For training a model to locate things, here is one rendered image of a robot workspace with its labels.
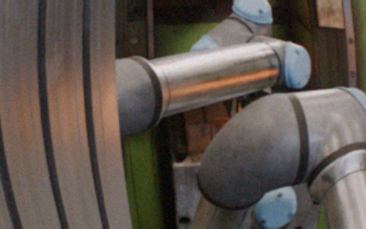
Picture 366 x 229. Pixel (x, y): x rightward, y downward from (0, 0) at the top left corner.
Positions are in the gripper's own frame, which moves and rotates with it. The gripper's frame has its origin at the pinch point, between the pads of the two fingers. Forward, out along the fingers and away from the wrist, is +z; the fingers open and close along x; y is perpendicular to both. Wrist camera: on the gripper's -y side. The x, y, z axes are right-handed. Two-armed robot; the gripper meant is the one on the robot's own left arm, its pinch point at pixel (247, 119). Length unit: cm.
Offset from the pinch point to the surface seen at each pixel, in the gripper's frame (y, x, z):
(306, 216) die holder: 12.4, 17.6, 26.0
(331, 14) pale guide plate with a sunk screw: -27.6, 29.1, -8.9
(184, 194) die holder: 6.8, -13.7, 15.8
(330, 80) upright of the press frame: -19.8, 27.6, 9.2
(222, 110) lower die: -10.4, -4.2, 8.3
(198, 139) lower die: -3.6, -10.0, 9.5
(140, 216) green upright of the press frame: -3.0, -25.1, 40.1
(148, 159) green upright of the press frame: -11.3, -21.3, 25.3
